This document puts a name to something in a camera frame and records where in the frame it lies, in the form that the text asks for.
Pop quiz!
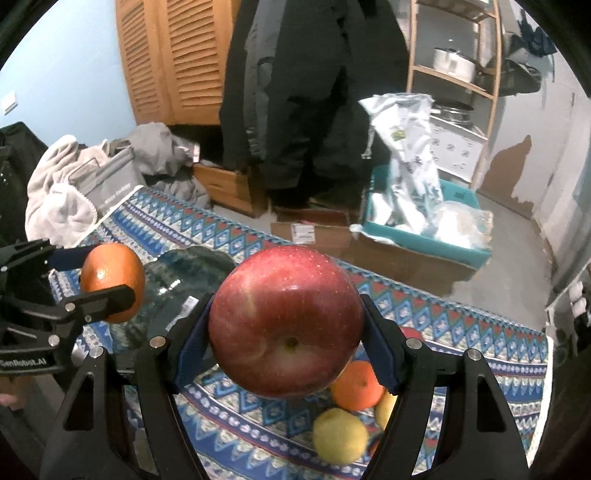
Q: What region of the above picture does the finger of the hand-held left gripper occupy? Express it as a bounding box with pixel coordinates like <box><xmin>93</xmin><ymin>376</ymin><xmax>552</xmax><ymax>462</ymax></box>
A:
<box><xmin>0</xmin><ymin>284</ymin><xmax>137</xmax><ymax>352</ymax></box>
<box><xmin>0</xmin><ymin>239</ymin><xmax>95</xmax><ymax>278</ymax></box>

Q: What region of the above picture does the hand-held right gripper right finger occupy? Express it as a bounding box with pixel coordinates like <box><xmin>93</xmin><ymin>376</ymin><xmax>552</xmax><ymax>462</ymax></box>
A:
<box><xmin>359</xmin><ymin>293</ymin><xmax>529</xmax><ymax>480</ymax></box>

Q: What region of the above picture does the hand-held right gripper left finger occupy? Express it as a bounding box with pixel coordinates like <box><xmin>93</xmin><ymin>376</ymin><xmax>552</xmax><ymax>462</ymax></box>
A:
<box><xmin>39</xmin><ymin>293</ymin><xmax>218</xmax><ymax>480</ymax></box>

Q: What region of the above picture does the orange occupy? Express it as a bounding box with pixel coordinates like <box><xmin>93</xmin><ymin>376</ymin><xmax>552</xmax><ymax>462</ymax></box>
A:
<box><xmin>79</xmin><ymin>243</ymin><xmax>146</xmax><ymax>324</ymax></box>
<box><xmin>330</xmin><ymin>361</ymin><xmax>386</xmax><ymax>411</ymax></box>

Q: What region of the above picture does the dark green marbled plate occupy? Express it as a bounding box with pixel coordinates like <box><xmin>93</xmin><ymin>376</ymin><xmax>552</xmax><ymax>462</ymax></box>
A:
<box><xmin>108</xmin><ymin>246</ymin><xmax>237</xmax><ymax>356</ymax></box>

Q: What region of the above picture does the yellow-green pear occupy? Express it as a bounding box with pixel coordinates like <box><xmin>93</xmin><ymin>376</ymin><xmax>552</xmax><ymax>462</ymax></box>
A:
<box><xmin>313</xmin><ymin>407</ymin><xmax>369</xmax><ymax>465</ymax></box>

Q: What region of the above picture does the large red apple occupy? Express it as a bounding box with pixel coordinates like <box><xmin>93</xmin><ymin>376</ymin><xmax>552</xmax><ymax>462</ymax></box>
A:
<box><xmin>208</xmin><ymin>246</ymin><xmax>365</xmax><ymax>398</ymax></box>

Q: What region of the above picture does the yellow pear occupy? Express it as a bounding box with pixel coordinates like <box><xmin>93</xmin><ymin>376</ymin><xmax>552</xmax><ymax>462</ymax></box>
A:
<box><xmin>375</xmin><ymin>390</ymin><xmax>399</xmax><ymax>430</ymax></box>

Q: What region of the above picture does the white fleece blanket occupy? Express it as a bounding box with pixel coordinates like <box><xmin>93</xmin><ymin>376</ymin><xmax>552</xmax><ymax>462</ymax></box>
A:
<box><xmin>25</xmin><ymin>135</ymin><xmax>109</xmax><ymax>247</ymax></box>

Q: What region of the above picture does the large cardboard box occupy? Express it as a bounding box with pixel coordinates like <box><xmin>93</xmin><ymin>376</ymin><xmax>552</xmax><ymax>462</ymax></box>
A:
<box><xmin>342</xmin><ymin>228</ymin><xmax>481</xmax><ymax>296</ymax></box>

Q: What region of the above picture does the grey fabric bag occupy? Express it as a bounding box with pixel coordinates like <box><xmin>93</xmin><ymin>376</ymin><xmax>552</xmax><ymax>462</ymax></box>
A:
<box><xmin>69</xmin><ymin>145</ymin><xmax>145</xmax><ymax>217</ymax></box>

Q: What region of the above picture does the black luggage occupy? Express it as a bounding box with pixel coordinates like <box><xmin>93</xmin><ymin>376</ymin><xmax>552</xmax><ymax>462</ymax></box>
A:
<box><xmin>0</xmin><ymin>121</ymin><xmax>49</xmax><ymax>245</ymax></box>

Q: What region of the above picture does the blue patterned blanket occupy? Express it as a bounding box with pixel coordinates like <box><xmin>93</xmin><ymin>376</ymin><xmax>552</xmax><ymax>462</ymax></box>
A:
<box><xmin>48</xmin><ymin>187</ymin><xmax>557</xmax><ymax>480</ymax></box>

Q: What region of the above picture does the teal plastic bin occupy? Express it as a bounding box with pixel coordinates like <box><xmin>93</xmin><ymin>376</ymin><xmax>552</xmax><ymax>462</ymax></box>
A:
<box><xmin>362</xmin><ymin>166</ymin><xmax>492</xmax><ymax>268</ymax></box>

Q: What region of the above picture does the labelled cardboard box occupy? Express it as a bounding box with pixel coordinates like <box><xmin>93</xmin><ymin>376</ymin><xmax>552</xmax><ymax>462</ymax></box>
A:
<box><xmin>270</xmin><ymin>203</ymin><xmax>358</xmax><ymax>259</ymax></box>

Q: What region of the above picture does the grey clothing pile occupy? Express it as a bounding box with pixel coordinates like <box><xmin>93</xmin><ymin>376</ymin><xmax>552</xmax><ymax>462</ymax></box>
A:
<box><xmin>108</xmin><ymin>122</ymin><xmax>213</xmax><ymax>208</ymax></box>

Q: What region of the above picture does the clear plastic bag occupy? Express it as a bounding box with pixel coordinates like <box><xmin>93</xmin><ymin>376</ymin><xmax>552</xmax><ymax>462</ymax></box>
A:
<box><xmin>434</xmin><ymin>200</ymin><xmax>494</xmax><ymax>252</ymax></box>

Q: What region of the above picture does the wooden drawer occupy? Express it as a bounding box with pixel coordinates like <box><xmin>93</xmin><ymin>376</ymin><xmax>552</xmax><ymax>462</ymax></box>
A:
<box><xmin>193</xmin><ymin>161</ymin><xmax>266</xmax><ymax>217</ymax></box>

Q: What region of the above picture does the white printed plastic bag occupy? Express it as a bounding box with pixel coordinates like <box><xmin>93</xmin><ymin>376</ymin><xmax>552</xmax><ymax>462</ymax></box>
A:
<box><xmin>359</xmin><ymin>92</ymin><xmax>446</xmax><ymax>234</ymax></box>

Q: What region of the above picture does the wooden louvered cabinet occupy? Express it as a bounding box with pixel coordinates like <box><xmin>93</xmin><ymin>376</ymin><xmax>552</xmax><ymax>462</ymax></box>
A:
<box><xmin>115</xmin><ymin>0</ymin><xmax>243</xmax><ymax>126</ymax></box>

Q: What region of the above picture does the steel pot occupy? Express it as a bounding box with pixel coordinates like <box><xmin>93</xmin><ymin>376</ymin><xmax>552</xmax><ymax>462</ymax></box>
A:
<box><xmin>433</xmin><ymin>46</ymin><xmax>485</xmax><ymax>84</ymax></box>
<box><xmin>431</xmin><ymin>102</ymin><xmax>475</xmax><ymax>124</ymax></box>

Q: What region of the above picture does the grey hanging jacket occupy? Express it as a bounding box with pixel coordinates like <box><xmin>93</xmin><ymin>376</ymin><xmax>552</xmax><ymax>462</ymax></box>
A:
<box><xmin>244</xmin><ymin>18</ymin><xmax>282</xmax><ymax>153</ymax></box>

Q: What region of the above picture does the black hanging coat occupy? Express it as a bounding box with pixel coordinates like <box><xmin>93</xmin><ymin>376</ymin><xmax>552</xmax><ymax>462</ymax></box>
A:
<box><xmin>219</xmin><ymin>0</ymin><xmax>411</xmax><ymax>208</ymax></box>

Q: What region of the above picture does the dark grey cloth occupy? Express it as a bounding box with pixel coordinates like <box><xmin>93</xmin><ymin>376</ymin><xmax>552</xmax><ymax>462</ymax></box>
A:
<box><xmin>475</xmin><ymin>58</ymin><xmax>542</xmax><ymax>95</ymax></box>

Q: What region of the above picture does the wooden shelf rack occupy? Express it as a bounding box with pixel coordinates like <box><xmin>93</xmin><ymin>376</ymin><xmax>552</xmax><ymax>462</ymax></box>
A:
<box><xmin>406</xmin><ymin>0</ymin><xmax>504</xmax><ymax>190</ymax></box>

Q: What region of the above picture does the dark blue cloth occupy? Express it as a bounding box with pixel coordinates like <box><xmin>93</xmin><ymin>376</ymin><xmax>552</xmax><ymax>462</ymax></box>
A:
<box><xmin>515</xmin><ymin>11</ymin><xmax>557</xmax><ymax>58</ymax></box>

